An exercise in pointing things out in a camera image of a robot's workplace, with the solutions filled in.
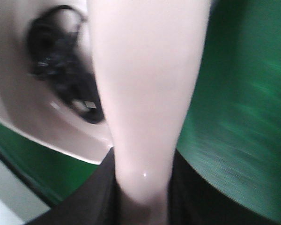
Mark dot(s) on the pink hand brush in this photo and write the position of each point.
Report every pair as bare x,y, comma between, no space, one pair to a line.
147,56

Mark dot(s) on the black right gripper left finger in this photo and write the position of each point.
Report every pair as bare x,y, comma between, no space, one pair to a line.
95,202

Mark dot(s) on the white outer guard rail left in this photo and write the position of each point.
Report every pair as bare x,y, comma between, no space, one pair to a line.
19,204

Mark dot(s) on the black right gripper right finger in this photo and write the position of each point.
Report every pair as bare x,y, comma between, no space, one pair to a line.
193,201

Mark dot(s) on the pink plastic dustpan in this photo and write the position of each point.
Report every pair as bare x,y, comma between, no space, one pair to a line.
27,105

